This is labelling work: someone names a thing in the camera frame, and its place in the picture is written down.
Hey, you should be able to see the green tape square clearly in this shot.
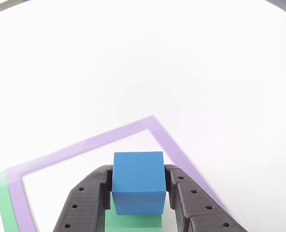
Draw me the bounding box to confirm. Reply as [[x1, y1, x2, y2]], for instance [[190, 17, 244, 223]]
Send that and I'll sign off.
[[0, 170, 20, 232]]

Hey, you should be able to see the small blue cube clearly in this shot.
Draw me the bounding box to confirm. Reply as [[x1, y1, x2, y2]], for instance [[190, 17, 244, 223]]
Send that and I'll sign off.
[[111, 151, 167, 216]]

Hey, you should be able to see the purple tape square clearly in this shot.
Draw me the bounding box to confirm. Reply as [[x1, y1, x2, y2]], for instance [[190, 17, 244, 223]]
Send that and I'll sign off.
[[6, 115, 241, 232]]

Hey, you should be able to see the green block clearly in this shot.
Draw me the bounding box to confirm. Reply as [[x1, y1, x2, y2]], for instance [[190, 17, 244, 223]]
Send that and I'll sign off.
[[105, 193, 163, 232]]

